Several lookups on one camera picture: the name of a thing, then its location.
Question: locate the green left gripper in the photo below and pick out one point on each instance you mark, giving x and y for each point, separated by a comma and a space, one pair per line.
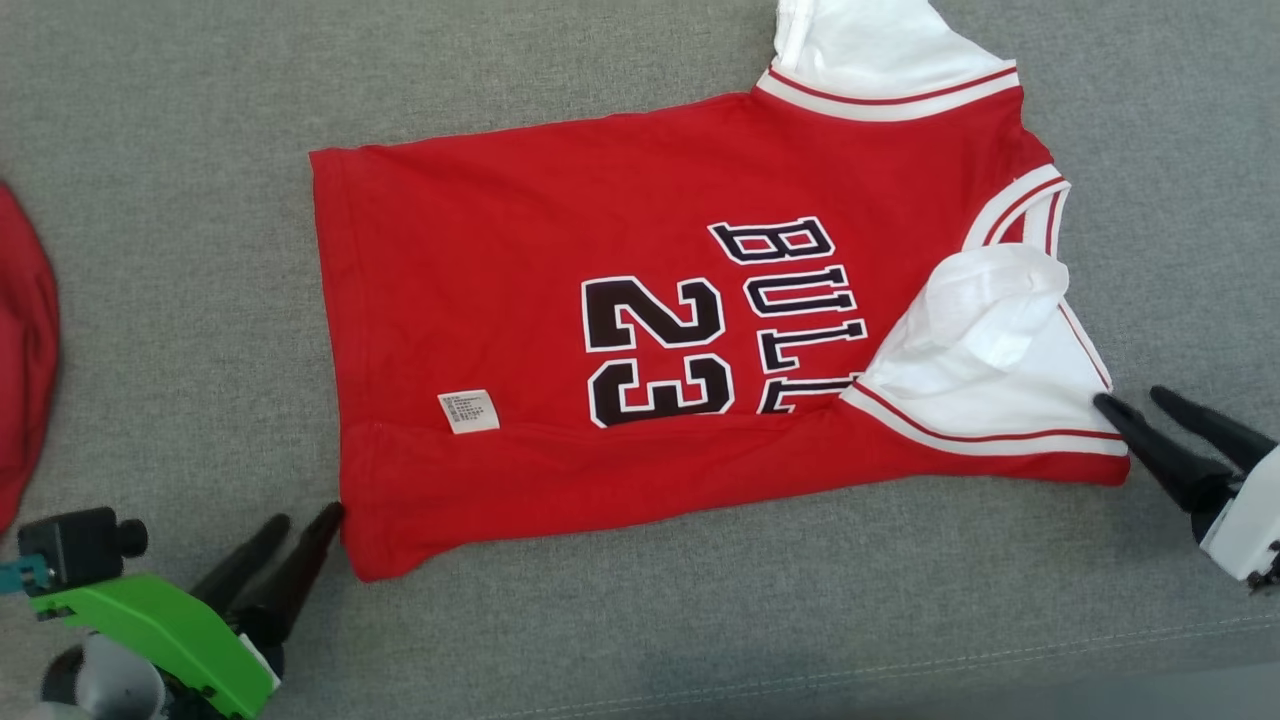
170, 625

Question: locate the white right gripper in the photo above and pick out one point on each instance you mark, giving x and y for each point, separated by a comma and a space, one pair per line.
1250, 525

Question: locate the red shorts with white stripe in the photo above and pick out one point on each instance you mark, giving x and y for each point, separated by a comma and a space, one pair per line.
25, 370

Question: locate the red Bulls 23 jersey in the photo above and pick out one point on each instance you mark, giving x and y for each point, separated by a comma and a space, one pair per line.
500, 250

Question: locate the grey fabric sofa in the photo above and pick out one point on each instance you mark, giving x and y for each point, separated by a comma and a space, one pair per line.
180, 120

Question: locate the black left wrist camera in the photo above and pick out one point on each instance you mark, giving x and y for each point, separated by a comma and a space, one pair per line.
75, 545

